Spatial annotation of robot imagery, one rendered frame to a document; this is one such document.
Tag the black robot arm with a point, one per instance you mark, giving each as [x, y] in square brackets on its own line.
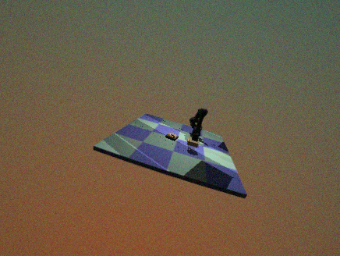
[198, 118]

